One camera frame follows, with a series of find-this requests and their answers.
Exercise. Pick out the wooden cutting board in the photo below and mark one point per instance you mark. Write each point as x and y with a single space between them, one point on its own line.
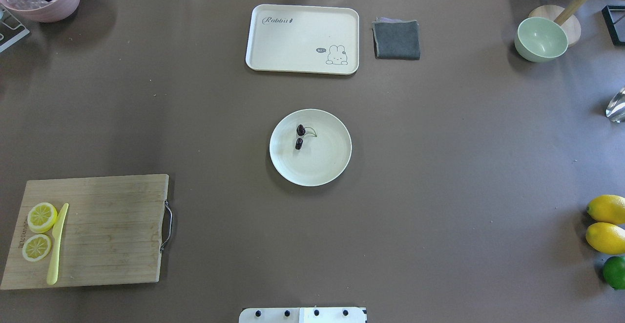
112 231

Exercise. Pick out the dark red cherry pair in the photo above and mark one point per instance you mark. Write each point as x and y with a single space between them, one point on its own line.
302 131

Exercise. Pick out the steel scoop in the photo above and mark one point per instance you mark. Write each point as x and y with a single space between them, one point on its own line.
615 110

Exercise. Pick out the cream round plate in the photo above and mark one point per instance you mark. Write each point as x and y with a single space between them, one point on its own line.
321 159

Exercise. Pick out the cream rabbit tray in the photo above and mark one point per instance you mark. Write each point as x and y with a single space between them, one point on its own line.
303 39

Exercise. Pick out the mint green bowl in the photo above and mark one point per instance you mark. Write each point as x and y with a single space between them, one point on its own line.
540 40

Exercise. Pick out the whole lemon front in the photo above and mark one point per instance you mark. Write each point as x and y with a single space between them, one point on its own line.
606 238

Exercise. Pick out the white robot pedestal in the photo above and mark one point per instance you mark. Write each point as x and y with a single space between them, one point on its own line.
304 315

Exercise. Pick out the green lime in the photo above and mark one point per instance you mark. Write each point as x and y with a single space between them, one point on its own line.
614 272

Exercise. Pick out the whole lemon rear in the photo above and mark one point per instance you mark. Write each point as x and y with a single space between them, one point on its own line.
608 208

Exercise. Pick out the lemon slice near edge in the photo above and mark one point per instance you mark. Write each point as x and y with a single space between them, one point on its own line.
42 218

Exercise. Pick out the whole lemon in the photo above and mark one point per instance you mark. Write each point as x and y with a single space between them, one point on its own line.
606 238
608 208

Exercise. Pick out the wooden cup stand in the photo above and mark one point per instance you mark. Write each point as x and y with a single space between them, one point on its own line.
564 17

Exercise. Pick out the white cup rack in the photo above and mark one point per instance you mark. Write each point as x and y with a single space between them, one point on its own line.
11 29

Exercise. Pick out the grey folded cloth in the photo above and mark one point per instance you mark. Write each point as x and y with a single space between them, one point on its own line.
396 39

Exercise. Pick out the yellow plastic knife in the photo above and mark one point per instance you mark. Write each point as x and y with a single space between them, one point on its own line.
54 265

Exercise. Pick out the lemon slice inner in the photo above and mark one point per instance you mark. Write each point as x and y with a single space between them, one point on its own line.
36 247

